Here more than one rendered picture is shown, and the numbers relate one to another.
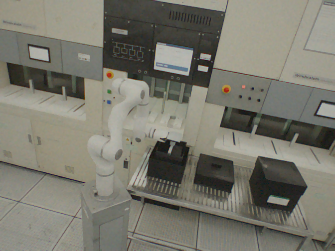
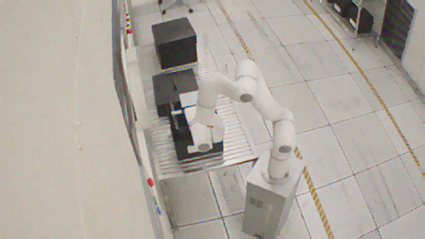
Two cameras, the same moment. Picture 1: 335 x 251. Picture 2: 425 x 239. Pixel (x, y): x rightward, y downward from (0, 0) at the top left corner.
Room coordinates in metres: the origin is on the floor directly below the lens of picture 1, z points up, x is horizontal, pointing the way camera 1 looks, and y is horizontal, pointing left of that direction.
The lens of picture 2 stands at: (1.92, 1.40, 2.62)
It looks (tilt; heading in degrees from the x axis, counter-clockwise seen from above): 49 degrees down; 252
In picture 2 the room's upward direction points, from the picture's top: 4 degrees counter-clockwise
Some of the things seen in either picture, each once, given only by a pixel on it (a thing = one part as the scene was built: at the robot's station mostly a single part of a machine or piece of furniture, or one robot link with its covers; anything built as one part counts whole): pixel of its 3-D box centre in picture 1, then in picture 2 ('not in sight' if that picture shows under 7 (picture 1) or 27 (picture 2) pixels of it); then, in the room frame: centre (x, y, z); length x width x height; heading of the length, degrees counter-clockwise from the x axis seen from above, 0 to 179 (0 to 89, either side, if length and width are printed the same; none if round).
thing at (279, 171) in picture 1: (274, 183); (174, 42); (1.42, -0.86, 0.89); 0.29 x 0.29 x 0.25; 87
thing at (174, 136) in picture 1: (170, 152); (194, 119); (1.54, -0.06, 0.93); 0.24 x 0.20 x 0.32; 172
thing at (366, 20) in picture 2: not in sight; (360, 19); (-1.03, -1.35, 0.31); 0.30 x 0.28 x 0.26; 81
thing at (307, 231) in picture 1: (207, 215); (189, 127); (1.48, -0.46, 0.38); 1.30 x 0.60 x 0.76; 83
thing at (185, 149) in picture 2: (168, 161); (194, 128); (1.54, -0.05, 0.85); 0.28 x 0.28 x 0.17; 82
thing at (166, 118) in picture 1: (171, 120); not in sight; (2.15, -0.04, 0.89); 0.22 x 0.21 x 0.04; 173
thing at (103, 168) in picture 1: (101, 153); (283, 142); (1.21, 0.39, 1.07); 0.19 x 0.12 x 0.24; 65
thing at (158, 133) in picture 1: (160, 135); (195, 116); (1.56, 0.04, 1.06); 0.11 x 0.10 x 0.07; 82
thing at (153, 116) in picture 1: (146, 115); not in sight; (2.18, 0.23, 0.89); 0.22 x 0.21 x 0.04; 173
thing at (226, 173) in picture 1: (215, 170); (175, 89); (1.54, -0.43, 0.83); 0.29 x 0.29 x 0.13; 82
